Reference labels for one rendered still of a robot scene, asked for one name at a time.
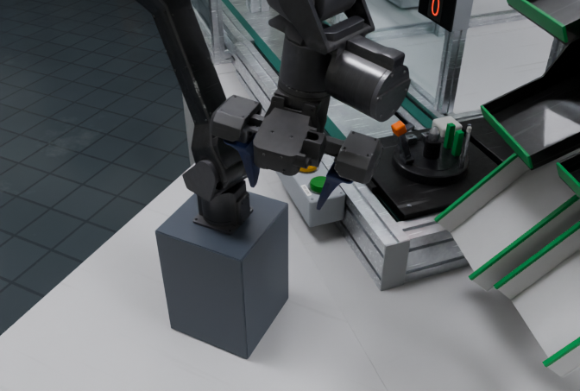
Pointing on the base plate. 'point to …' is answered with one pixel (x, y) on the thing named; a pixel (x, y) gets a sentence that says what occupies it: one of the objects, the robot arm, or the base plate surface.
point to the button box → (308, 199)
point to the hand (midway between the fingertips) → (290, 173)
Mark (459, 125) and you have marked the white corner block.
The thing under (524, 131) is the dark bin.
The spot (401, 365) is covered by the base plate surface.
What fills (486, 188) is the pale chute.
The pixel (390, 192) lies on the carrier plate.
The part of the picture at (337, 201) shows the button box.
